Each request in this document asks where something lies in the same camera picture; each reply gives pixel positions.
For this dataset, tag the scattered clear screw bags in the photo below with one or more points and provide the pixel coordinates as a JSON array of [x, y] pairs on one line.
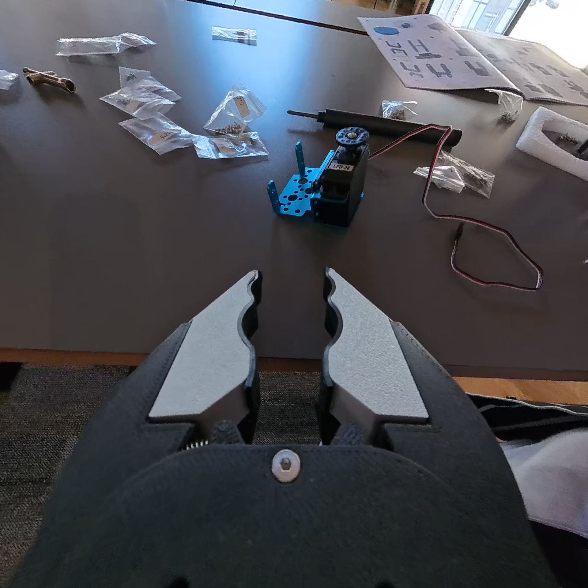
[[147, 99]]

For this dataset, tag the large glass window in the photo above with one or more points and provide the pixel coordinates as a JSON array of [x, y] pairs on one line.
[[551, 32]]

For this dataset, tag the dark grey desk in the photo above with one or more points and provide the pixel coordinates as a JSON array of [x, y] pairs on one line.
[[115, 252]]

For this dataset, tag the black screwdriver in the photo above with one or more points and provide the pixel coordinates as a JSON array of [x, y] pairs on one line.
[[390, 124]]

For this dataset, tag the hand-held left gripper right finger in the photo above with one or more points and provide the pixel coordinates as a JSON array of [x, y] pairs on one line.
[[372, 367]]

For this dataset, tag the printed instruction booklet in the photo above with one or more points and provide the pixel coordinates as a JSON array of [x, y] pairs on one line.
[[436, 55]]

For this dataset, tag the black servo with blue bracket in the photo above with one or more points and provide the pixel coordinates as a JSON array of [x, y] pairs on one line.
[[340, 193]]

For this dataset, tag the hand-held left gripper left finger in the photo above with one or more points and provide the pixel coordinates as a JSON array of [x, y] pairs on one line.
[[206, 367]]

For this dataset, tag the white foam tray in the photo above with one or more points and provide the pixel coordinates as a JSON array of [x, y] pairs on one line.
[[533, 142]]

